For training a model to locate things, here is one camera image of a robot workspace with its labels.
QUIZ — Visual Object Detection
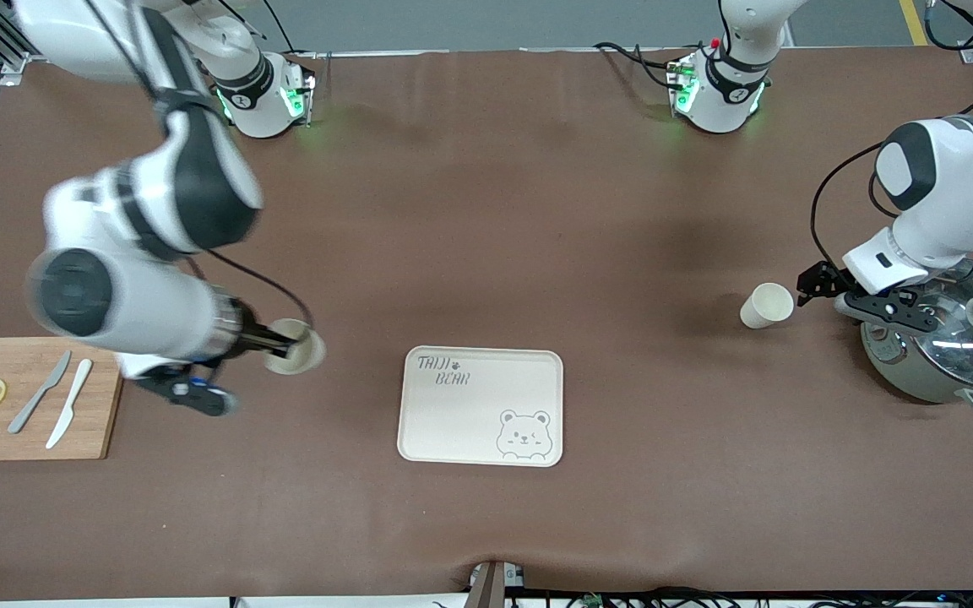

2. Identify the white IKEA cup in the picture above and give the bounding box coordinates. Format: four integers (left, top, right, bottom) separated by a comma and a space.
264, 318, 327, 376
740, 283, 795, 330

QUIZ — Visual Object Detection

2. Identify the grey-green cooking pot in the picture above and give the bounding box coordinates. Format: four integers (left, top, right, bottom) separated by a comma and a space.
861, 317, 973, 413

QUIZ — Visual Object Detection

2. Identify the glass pot lid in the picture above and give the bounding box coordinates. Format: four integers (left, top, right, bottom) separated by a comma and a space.
917, 260, 973, 389

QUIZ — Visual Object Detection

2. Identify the white plastic knife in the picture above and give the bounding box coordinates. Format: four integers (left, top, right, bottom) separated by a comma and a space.
46, 359, 94, 450

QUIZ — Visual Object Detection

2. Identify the wooden cutting board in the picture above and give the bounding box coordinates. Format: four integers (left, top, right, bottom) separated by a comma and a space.
0, 336, 133, 462

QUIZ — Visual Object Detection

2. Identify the cream tray with bear print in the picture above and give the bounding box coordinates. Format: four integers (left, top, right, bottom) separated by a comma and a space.
397, 345, 564, 468

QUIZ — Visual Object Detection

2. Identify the grey plastic knife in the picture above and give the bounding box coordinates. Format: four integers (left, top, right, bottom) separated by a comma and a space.
8, 350, 73, 435

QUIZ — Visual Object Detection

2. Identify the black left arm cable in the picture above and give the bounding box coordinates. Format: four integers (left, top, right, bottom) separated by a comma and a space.
809, 0, 973, 267

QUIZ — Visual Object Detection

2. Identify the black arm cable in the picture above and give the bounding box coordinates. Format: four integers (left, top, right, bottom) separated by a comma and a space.
85, 0, 316, 332
809, 0, 973, 267

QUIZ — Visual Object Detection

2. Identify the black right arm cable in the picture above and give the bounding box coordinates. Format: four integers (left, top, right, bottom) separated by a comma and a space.
85, 0, 316, 332

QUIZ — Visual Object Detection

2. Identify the black base cable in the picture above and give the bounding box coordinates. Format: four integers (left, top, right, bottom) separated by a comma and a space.
263, 0, 318, 60
594, 41, 677, 92

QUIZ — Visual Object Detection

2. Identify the grey table edge mount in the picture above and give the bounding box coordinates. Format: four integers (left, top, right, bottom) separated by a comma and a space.
468, 560, 526, 608

